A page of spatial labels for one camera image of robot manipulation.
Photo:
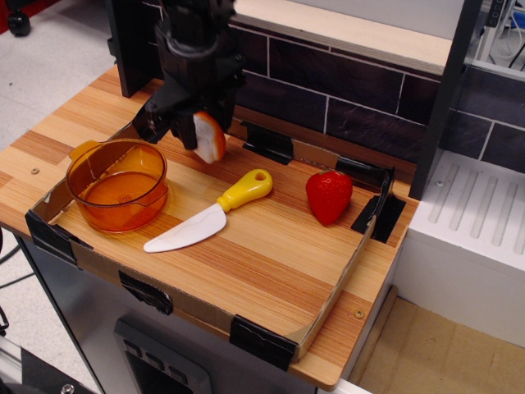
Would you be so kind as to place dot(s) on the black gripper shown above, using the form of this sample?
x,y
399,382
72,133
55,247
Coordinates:
x,y
195,79

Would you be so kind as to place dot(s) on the white and orange toy sushi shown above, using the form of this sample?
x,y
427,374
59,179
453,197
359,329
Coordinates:
x,y
211,140

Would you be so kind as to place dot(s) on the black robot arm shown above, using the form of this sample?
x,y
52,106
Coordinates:
x,y
193,22

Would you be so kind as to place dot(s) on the orange transparent plastic pot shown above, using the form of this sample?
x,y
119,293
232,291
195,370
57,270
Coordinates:
x,y
119,185

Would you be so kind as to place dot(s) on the cardboard fence with black tape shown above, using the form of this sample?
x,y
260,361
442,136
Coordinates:
x,y
274,281

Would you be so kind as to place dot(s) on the red toy strawberry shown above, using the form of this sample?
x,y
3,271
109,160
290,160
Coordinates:
x,y
329,194

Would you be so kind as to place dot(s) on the black chair caster wheel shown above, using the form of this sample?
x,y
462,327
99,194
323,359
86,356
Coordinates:
x,y
18,24

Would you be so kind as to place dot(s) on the white toy sink drainboard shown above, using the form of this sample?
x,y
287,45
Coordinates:
x,y
463,256

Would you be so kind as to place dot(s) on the yellow handled white toy knife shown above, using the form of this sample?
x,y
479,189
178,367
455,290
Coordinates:
x,y
255,184

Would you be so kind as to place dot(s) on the dark grey vertical post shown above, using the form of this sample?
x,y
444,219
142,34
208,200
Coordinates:
x,y
431,150

